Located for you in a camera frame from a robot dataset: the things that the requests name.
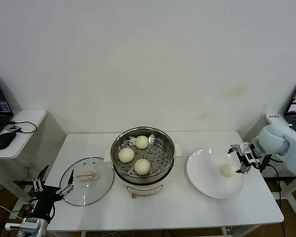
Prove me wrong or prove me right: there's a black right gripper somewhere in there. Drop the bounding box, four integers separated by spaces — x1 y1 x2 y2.
227 142 262 175

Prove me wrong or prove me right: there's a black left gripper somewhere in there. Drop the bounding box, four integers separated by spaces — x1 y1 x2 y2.
31 164 74 219

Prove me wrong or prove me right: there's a white steamed baozi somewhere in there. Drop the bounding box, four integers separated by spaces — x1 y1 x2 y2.
135 135 149 150
117 147 135 163
134 158 150 176
220 163 237 178

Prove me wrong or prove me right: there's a round glass pot lid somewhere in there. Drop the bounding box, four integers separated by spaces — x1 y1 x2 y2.
59 156 114 206

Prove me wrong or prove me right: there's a steel perforated steamer basket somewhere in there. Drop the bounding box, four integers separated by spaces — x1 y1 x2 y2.
104 126 183 186

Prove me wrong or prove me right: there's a round white plate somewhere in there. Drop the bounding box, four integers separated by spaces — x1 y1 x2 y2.
186 148 247 200

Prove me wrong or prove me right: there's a white side desk with mouse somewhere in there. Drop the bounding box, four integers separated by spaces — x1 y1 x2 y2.
0 109 47 220

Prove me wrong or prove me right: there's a black computer mouse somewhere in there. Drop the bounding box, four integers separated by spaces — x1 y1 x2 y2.
0 132 18 150

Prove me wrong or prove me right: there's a small black QR dongle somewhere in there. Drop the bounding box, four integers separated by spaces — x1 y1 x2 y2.
6 124 22 133

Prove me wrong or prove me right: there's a cream electric cooking pot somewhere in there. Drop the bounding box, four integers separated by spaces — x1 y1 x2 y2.
112 158 181 199

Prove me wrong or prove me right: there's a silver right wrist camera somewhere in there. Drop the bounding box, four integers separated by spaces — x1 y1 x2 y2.
238 143 253 154

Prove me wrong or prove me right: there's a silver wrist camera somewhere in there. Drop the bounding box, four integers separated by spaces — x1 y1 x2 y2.
238 143 253 154
5 217 41 233

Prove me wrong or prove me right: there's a black cable with adapter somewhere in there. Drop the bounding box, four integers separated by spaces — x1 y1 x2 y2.
259 154 287 237

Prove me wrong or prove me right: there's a thin black laptop cable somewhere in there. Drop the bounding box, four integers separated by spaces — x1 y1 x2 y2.
8 120 37 134

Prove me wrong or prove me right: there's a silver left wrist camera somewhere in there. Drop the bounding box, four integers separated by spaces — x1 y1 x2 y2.
5 217 41 233

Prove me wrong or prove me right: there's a white floor cable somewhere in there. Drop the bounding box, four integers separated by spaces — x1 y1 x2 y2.
0 198 28 223

